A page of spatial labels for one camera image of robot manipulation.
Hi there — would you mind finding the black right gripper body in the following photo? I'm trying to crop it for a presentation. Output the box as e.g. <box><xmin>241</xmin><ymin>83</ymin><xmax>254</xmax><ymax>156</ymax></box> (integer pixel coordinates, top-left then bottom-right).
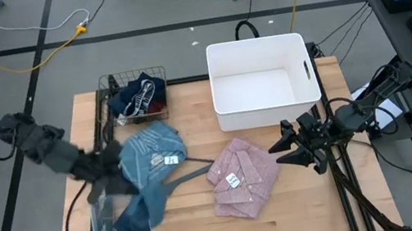
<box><xmin>292</xmin><ymin>107</ymin><xmax>344</xmax><ymax>178</ymax></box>

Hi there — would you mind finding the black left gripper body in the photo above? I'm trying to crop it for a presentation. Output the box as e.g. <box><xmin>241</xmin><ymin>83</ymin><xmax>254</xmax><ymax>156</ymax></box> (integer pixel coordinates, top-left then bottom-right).
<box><xmin>68</xmin><ymin>139</ymin><xmax>129</xmax><ymax>190</ymax></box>

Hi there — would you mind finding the teal cloth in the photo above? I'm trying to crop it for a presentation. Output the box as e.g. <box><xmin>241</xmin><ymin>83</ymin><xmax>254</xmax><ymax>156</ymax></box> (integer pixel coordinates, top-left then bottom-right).
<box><xmin>129</xmin><ymin>175</ymin><xmax>175</xmax><ymax>231</ymax></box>

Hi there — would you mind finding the blue denim garment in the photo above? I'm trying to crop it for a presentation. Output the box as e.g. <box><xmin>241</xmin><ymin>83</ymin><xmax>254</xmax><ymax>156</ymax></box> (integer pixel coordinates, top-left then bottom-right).
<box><xmin>112</xmin><ymin>115</ymin><xmax>193</xmax><ymax>194</ymax></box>

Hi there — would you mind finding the navy Puma print garment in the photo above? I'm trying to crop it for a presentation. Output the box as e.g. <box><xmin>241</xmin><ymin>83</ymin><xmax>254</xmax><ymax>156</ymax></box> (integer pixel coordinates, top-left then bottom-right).
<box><xmin>104</xmin><ymin>68</ymin><xmax>171</xmax><ymax>121</ymax></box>

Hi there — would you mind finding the maroon cloth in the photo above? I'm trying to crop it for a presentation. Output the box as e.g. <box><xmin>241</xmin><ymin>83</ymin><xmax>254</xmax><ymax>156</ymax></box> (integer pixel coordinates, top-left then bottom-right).
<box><xmin>145</xmin><ymin>98</ymin><xmax>169</xmax><ymax>116</ymax></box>

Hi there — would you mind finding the white perforated plastic basket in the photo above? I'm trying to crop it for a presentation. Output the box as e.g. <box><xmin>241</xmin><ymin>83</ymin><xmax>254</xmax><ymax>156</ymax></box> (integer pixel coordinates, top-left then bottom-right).
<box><xmin>203</xmin><ymin>27</ymin><xmax>327</xmax><ymax>135</ymax></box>

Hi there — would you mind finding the white handwritten paper tag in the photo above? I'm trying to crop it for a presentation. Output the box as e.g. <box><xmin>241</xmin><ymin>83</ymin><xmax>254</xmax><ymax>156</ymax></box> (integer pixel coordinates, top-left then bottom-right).
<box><xmin>224</xmin><ymin>170</ymin><xmax>243</xmax><ymax>190</ymax></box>
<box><xmin>163</xmin><ymin>153</ymin><xmax>180</xmax><ymax>167</ymax></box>
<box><xmin>115</xmin><ymin>112</ymin><xmax>129</xmax><ymax>128</ymax></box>

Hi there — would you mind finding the pink button-up shirt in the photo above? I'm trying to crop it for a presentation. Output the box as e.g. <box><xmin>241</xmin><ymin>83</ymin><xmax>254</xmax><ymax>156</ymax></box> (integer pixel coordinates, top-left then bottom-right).
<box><xmin>201</xmin><ymin>130</ymin><xmax>288</xmax><ymax>226</ymax></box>

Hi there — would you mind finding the white flat board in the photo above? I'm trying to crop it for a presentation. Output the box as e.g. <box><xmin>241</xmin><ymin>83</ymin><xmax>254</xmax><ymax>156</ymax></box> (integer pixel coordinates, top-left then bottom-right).
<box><xmin>349</xmin><ymin>79</ymin><xmax>407</xmax><ymax>134</ymax></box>

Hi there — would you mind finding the black wire basket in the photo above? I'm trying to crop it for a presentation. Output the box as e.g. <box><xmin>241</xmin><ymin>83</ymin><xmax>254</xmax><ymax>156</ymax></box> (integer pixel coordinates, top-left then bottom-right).
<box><xmin>93</xmin><ymin>64</ymin><xmax>174</xmax><ymax>131</ymax></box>

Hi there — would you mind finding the black looped floor cable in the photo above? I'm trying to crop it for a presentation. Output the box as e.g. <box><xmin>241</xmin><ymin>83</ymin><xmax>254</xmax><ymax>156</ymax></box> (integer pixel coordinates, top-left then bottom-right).
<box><xmin>232</xmin><ymin>18</ymin><xmax>260</xmax><ymax>42</ymax></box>

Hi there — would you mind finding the yellow extension cable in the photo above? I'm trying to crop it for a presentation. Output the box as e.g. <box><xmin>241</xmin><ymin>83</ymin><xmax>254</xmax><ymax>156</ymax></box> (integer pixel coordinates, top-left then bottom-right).
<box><xmin>0</xmin><ymin>2</ymin><xmax>94</xmax><ymax>78</ymax></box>

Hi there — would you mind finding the white floor cable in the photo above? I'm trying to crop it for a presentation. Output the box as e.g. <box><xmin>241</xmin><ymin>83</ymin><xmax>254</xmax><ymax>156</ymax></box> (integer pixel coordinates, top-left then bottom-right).
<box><xmin>0</xmin><ymin>0</ymin><xmax>93</xmax><ymax>40</ymax></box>

